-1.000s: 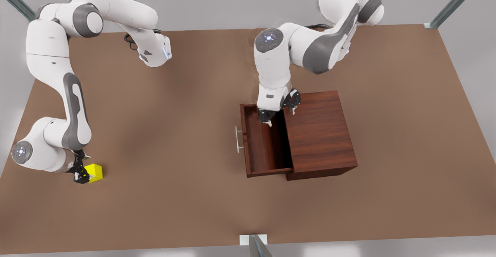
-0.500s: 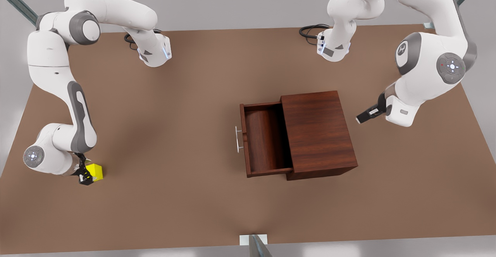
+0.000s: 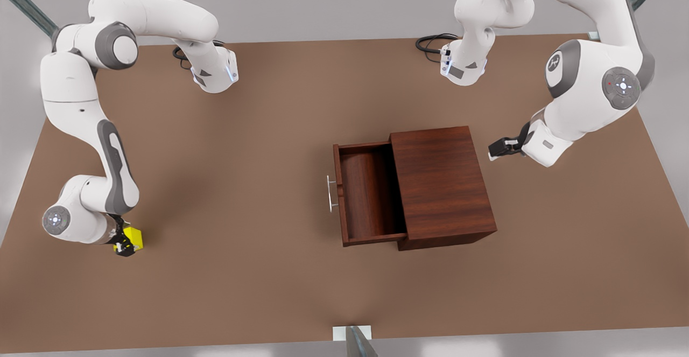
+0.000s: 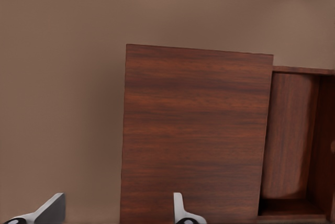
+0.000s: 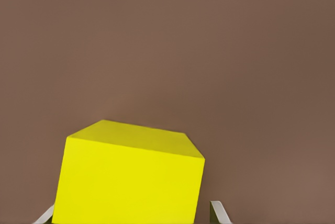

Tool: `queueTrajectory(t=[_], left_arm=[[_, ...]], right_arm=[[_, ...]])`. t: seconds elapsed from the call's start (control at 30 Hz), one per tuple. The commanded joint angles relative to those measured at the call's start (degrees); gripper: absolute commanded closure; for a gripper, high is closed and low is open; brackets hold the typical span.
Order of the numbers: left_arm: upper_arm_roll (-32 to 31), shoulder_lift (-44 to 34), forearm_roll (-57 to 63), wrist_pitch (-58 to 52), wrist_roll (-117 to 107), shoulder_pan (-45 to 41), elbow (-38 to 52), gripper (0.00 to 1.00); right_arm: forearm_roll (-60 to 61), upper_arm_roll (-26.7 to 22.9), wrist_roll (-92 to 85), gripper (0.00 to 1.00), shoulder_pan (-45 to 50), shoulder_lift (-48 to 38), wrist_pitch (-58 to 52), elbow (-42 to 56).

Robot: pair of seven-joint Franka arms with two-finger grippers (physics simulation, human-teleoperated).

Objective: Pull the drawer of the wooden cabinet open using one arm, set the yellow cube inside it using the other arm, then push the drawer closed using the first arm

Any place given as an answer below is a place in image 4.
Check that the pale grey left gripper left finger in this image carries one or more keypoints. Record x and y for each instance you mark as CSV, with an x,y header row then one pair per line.
x,y
49,211

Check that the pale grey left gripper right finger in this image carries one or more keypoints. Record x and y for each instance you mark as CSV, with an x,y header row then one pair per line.
x,y
180,208

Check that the dark wooden cabinet box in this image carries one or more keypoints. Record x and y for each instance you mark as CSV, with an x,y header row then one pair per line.
x,y
193,135

